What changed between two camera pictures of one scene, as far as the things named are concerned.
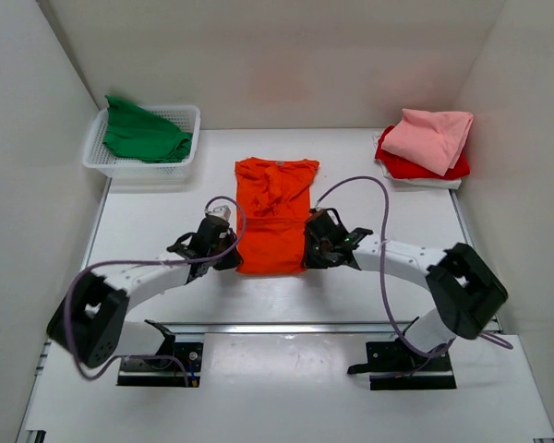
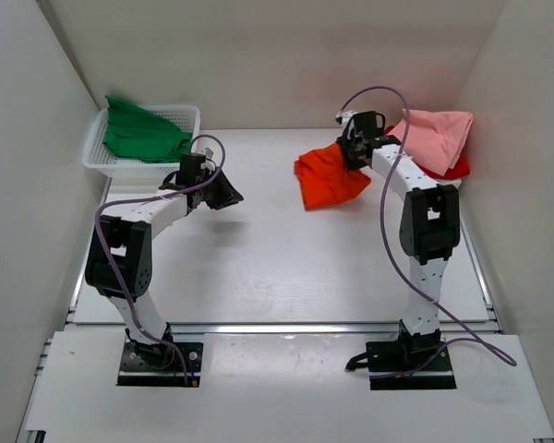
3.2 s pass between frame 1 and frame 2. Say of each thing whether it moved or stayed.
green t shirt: stayed
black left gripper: moved
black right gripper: moved
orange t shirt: moved
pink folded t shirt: stayed
